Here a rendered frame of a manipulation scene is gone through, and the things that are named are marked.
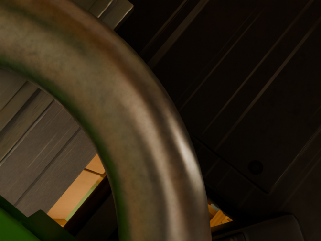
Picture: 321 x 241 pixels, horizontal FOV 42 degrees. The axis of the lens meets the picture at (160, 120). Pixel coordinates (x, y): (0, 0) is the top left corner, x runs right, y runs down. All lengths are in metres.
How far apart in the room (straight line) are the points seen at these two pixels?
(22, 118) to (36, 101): 0.01
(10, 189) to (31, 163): 0.05
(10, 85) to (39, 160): 0.51
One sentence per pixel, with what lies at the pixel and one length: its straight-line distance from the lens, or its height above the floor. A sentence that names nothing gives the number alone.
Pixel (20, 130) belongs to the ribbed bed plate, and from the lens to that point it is 0.19.
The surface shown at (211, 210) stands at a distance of 3.47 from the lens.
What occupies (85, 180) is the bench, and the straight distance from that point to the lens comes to 1.00.
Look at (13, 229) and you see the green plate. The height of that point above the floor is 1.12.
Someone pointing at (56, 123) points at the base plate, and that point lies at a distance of 0.65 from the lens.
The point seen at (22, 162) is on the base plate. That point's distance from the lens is 0.66.
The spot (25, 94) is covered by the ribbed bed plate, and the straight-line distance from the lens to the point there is 0.18.
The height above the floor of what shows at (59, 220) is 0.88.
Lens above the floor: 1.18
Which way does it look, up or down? 15 degrees down
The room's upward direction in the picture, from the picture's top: 128 degrees clockwise
